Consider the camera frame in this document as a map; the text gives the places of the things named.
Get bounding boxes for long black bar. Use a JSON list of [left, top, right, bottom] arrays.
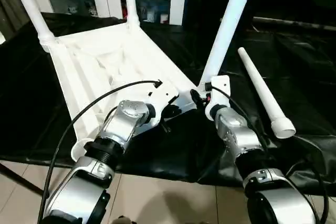
[[252, 17, 336, 30]]

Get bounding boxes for grey curtain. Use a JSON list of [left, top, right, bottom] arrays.
[[0, 0, 29, 30]]

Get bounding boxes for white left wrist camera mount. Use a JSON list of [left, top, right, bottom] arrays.
[[147, 81, 179, 125]]

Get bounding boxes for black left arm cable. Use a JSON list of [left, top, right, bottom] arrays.
[[37, 80, 162, 224]]

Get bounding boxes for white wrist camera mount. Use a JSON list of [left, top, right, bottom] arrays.
[[204, 76, 232, 121], [147, 81, 179, 125]]

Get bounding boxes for white plastic table top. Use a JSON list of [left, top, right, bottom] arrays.
[[39, 20, 208, 163]]

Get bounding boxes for black mat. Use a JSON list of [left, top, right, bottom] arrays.
[[0, 13, 336, 185]]

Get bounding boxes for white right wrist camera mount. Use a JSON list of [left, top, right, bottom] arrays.
[[204, 76, 232, 121]]

